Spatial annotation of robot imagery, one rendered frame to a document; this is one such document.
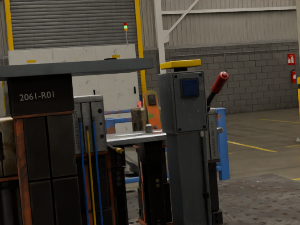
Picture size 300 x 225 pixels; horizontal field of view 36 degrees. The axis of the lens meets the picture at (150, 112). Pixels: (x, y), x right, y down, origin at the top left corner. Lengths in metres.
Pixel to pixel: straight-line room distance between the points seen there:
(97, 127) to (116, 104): 8.10
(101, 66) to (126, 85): 8.33
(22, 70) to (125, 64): 0.16
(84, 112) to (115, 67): 0.21
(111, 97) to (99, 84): 0.35
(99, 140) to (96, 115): 0.05
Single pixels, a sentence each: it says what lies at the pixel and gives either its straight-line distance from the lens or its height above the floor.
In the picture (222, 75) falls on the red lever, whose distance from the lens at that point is 0.92.
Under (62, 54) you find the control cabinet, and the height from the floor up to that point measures 1.87.
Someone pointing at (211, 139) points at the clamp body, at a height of 0.99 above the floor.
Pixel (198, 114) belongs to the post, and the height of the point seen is 1.06.
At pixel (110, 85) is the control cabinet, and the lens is 9.02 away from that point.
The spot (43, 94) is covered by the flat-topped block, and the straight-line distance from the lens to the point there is 0.76.
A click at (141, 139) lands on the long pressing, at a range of 1.10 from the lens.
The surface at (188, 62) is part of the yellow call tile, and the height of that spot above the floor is 1.16.
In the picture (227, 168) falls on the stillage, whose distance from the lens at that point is 3.11.
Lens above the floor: 1.11
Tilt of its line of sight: 3 degrees down
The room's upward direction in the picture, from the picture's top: 5 degrees counter-clockwise
